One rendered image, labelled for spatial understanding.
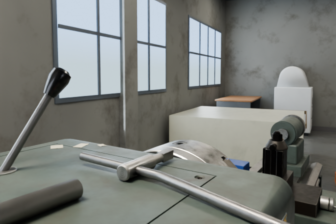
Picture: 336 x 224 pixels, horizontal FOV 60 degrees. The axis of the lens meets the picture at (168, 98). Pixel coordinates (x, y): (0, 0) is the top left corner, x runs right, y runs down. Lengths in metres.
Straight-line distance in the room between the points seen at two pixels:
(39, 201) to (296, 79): 7.23
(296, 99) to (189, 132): 3.49
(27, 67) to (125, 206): 2.44
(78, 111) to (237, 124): 2.31
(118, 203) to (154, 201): 0.04
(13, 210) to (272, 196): 0.27
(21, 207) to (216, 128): 4.21
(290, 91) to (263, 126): 3.20
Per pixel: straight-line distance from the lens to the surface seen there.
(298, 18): 8.35
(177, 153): 0.59
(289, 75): 7.44
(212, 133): 4.48
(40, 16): 2.86
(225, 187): 0.38
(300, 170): 1.70
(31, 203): 0.32
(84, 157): 0.46
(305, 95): 7.38
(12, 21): 2.68
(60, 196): 0.33
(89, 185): 0.39
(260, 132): 4.33
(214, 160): 0.63
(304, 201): 1.13
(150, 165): 0.42
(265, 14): 8.44
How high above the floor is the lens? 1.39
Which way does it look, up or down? 4 degrees down
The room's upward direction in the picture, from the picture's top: straight up
